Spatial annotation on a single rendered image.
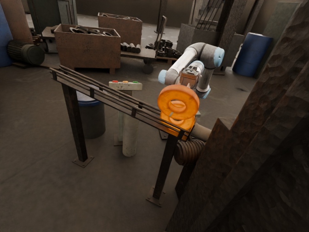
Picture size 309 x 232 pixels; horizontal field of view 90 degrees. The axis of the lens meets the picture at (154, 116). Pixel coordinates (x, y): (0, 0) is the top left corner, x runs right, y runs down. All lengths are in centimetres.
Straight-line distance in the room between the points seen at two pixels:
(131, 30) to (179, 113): 387
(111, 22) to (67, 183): 365
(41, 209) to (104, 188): 38
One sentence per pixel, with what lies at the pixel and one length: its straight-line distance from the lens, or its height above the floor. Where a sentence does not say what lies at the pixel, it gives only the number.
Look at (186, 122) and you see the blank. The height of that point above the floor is 70.
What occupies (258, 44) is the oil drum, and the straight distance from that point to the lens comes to 437.
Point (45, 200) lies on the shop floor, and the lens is 133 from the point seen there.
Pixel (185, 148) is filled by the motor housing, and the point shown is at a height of 53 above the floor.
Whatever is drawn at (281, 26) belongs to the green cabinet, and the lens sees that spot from 446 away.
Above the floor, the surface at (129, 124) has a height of 36.
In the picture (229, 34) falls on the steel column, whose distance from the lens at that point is 385.
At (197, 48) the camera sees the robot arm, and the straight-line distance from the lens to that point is 116.
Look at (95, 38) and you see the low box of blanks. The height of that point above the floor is 56.
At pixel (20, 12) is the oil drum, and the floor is 70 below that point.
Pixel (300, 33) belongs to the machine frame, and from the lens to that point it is 36.
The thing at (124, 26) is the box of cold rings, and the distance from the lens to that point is 434.
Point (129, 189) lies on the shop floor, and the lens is 126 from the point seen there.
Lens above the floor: 110
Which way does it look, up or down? 35 degrees down
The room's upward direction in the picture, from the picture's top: 10 degrees clockwise
